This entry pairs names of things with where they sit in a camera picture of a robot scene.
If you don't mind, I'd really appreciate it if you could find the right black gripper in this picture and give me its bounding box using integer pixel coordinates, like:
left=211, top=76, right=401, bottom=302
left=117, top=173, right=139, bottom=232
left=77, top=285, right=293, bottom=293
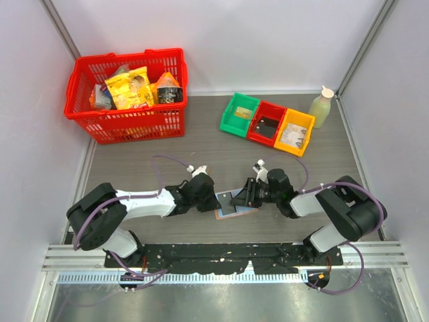
left=231, top=177, right=281, bottom=208

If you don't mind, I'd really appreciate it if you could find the grey small box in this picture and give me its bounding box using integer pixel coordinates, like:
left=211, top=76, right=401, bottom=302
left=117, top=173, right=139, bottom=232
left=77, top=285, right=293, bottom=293
left=89, top=84, right=112, bottom=110

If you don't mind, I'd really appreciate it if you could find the white VIP credit card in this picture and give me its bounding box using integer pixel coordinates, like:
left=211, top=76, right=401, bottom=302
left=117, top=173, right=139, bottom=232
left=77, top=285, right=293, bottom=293
left=285, top=123, right=307, bottom=136

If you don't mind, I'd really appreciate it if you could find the orange snack packet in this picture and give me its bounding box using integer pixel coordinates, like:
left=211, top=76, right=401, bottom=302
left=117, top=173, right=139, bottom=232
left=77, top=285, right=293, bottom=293
left=150, top=72, right=180, bottom=103

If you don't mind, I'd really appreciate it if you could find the red plastic shopping basket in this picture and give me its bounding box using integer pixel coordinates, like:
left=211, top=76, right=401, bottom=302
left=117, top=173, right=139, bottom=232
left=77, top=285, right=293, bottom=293
left=64, top=48, right=188, bottom=144

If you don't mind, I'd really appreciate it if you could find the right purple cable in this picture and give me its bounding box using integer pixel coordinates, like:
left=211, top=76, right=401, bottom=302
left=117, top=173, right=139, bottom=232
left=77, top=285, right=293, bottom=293
left=259, top=154, right=386, bottom=296

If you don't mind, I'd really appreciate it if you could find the purple cable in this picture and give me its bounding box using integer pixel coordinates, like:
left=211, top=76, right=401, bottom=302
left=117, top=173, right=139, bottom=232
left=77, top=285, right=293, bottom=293
left=72, top=154, right=194, bottom=296
left=259, top=154, right=386, bottom=296

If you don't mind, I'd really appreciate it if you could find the white cable duct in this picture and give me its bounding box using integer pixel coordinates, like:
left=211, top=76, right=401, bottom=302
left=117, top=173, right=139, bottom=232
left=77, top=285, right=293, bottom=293
left=57, top=270, right=308, bottom=285

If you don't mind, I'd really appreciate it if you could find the gold credit card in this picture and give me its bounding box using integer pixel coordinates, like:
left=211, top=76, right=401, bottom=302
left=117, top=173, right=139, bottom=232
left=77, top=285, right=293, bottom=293
left=234, top=107, right=253, bottom=119

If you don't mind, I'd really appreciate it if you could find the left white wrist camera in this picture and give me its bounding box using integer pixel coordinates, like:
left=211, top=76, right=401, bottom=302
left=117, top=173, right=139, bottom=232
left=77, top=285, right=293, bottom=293
left=186, top=165, right=208, bottom=178

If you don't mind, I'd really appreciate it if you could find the black round can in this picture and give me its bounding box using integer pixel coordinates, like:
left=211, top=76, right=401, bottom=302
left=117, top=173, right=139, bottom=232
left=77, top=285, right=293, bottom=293
left=157, top=87, right=184, bottom=104

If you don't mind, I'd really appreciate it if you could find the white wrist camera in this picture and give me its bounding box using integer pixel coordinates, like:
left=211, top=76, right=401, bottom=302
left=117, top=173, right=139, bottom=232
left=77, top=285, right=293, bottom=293
left=186, top=165, right=208, bottom=178
left=252, top=159, right=268, bottom=183

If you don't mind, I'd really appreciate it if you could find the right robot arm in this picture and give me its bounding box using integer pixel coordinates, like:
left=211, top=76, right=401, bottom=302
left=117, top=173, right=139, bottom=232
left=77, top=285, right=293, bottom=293
left=230, top=168, right=387, bottom=265

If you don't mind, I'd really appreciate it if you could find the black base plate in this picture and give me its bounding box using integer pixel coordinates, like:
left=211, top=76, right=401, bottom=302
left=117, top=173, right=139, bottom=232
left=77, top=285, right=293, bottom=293
left=121, top=243, right=343, bottom=275

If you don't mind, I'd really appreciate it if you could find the yellow plastic bin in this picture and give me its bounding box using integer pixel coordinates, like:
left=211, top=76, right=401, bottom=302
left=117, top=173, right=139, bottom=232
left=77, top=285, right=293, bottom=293
left=273, top=109, right=314, bottom=157

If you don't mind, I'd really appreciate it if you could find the yellow chips bag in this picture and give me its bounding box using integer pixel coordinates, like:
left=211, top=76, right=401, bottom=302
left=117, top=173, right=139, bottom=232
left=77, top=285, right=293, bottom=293
left=105, top=66, right=155, bottom=110

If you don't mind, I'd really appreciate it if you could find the black credit card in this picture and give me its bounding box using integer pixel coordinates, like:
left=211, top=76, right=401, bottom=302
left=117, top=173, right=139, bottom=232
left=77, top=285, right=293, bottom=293
left=217, top=192, right=236, bottom=217
left=254, top=117, right=279, bottom=139

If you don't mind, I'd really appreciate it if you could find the pink leather card holder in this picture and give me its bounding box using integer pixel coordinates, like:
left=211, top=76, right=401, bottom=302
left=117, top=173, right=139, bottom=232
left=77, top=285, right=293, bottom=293
left=214, top=189, right=258, bottom=220

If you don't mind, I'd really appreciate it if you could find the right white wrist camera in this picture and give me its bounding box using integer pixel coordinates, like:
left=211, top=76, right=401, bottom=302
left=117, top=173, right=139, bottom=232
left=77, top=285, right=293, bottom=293
left=252, top=159, right=268, bottom=183

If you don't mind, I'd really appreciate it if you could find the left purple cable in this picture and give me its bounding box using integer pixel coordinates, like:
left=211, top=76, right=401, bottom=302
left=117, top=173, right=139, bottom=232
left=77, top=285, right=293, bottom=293
left=72, top=154, right=194, bottom=296

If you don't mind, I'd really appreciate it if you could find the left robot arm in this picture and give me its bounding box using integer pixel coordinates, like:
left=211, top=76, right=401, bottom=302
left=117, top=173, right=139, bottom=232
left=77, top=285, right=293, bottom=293
left=66, top=172, right=221, bottom=268

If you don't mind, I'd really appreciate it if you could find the red plastic bin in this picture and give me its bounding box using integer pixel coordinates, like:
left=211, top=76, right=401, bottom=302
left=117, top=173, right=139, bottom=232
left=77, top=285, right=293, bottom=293
left=247, top=101, right=288, bottom=148

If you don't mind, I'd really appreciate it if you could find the green lotion bottle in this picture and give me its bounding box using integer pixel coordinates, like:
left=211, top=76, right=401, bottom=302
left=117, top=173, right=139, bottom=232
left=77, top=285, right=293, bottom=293
left=308, top=86, right=334, bottom=129

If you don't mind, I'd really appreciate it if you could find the green plastic bin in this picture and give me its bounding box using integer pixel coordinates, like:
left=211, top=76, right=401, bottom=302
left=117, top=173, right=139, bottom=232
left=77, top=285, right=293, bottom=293
left=220, top=93, right=261, bottom=138

